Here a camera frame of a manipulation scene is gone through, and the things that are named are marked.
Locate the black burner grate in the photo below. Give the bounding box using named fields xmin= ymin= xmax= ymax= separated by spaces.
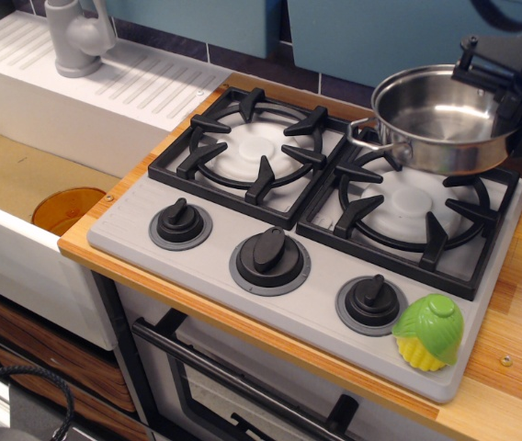
xmin=148 ymin=87 xmax=348 ymax=230
xmin=296 ymin=129 xmax=522 ymax=302

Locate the teal cabinet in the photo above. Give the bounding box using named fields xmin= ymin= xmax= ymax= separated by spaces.
xmin=288 ymin=0 xmax=500 ymax=86
xmin=107 ymin=0 xmax=282 ymax=58

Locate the white toy sink unit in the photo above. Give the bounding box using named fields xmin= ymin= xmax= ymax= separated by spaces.
xmin=0 ymin=12 xmax=229 ymax=350

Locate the black stove knob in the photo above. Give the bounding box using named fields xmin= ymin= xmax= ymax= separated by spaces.
xmin=335 ymin=274 xmax=409 ymax=337
xmin=229 ymin=227 xmax=312 ymax=297
xmin=148 ymin=198 xmax=213 ymax=252

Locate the stainless steel pot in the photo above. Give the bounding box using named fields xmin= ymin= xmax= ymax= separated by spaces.
xmin=346 ymin=64 xmax=508 ymax=175

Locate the oven door with black handle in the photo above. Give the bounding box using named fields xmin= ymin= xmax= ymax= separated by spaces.
xmin=131 ymin=310 xmax=433 ymax=440

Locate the right black stove knob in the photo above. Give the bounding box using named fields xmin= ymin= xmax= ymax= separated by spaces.
xmin=335 ymin=274 xmax=409 ymax=337

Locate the left black stove knob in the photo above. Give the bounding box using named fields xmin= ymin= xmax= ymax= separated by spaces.
xmin=148 ymin=198 xmax=213 ymax=252

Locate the black braided cable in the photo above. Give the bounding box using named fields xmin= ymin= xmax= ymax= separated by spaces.
xmin=0 ymin=365 xmax=75 ymax=441

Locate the grey toy stove top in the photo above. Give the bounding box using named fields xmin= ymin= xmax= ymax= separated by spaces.
xmin=87 ymin=87 xmax=522 ymax=402

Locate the middle black stove knob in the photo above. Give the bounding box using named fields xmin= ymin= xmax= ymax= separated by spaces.
xmin=229 ymin=227 xmax=312 ymax=297

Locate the right black burner grate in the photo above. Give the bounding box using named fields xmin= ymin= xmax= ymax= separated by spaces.
xmin=296 ymin=129 xmax=522 ymax=302

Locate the toy corncob with green husk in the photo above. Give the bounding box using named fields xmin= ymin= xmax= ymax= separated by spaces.
xmin=392 ymin=293 xmax=464 ymax=372

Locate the left black burner grate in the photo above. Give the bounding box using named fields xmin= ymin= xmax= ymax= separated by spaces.
xmin=148 ymin=87 xmax=348 ymax=230

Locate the left teal cabinet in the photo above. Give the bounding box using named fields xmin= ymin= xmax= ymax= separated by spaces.
xmin=107 ymin=0 xmax=282 ymax=58

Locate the right teal cabinet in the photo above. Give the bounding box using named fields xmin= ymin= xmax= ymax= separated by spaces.
xmin=288 ymin=0 xmax=500 ymax=86

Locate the wooden drawer front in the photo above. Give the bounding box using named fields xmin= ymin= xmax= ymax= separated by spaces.
xmin=0 ymin=284 xmax=152 ymax=441

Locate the grey toy faucet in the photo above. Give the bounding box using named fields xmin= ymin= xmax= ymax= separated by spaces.
xmin=44 ymin=0 xmax=117 ymax=78

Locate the orange plastic plate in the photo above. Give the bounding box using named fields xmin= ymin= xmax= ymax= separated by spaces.
xmin=31 ymin=187 xmax=106 ymax=236

